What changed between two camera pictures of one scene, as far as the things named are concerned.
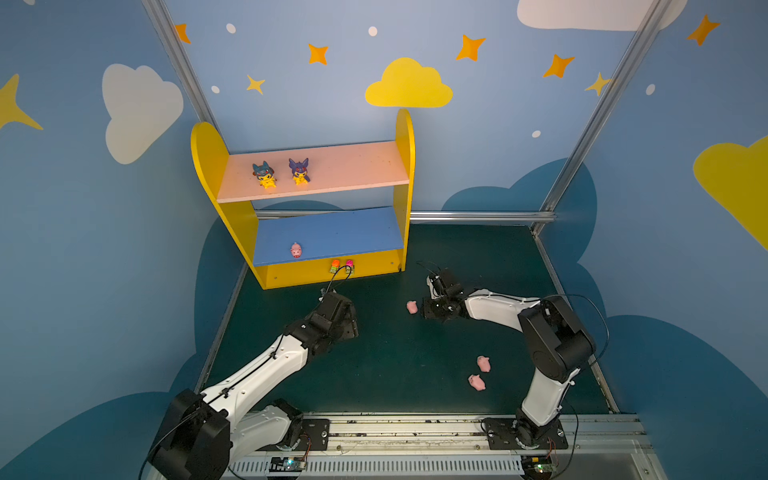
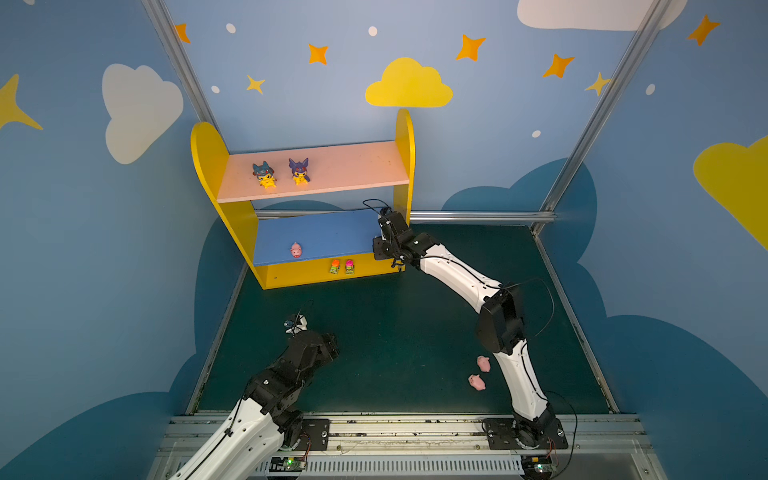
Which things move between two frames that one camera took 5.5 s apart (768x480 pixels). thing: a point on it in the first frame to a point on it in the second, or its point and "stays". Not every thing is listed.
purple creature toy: (299, 171) stays
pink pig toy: (296, 250) stays
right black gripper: (432, 306) to (389, 227)
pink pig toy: (476, 382) stays
